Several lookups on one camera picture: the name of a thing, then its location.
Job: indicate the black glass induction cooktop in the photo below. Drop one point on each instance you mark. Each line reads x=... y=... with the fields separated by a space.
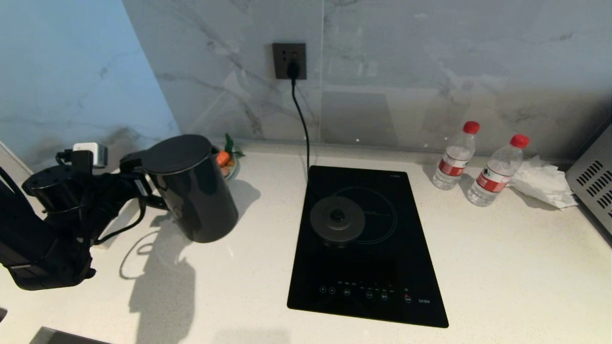
x=373 y=272

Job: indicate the crumpled white tissue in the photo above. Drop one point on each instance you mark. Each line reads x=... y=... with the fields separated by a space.
x=540 y=184

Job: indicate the silver vented appliance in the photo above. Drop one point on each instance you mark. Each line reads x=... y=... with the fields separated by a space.
x=593 y=186

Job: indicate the red-capped water bottle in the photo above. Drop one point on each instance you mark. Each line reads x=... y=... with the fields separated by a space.
x=495 y=177
x=454 y=162

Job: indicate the dark grey wall socket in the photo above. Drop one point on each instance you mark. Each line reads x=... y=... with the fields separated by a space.
x=289 y=56

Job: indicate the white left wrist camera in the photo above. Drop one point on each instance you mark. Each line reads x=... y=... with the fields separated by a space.
x=93 y=154

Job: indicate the round grey kettle base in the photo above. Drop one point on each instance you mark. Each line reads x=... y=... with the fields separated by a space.
x=337 y=220

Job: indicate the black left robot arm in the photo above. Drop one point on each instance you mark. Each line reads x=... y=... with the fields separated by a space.
x=43 y=239

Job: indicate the black electric kettle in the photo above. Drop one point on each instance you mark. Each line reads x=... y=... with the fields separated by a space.
x=196 y=191

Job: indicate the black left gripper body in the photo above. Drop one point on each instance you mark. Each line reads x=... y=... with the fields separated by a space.
x=126 y=193

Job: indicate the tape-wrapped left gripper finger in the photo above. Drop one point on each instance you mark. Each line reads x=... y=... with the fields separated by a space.
x=155 y=203

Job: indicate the orange toy carrot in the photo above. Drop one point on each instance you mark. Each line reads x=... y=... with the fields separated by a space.
x=224 y=157

